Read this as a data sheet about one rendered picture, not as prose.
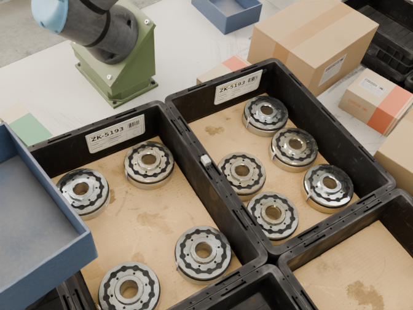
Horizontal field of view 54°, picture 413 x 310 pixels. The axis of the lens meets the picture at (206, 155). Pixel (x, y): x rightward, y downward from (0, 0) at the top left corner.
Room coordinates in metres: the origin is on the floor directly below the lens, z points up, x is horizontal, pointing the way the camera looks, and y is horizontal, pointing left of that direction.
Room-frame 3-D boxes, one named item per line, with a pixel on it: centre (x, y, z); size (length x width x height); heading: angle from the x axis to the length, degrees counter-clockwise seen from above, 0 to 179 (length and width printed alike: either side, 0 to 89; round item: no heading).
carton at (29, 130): (0.57, 0.41, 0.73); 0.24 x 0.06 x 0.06; 52
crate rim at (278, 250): (0.51, -0.13, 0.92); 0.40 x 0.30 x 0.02; 36
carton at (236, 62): (0.84, -0.04, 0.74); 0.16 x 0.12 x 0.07; 139
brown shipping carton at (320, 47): (1.00, -0.27, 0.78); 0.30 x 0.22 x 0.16; 138
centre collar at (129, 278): (0.20, 0.10, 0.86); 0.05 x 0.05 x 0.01
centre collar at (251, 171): (0.47, -0.08, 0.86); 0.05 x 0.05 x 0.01
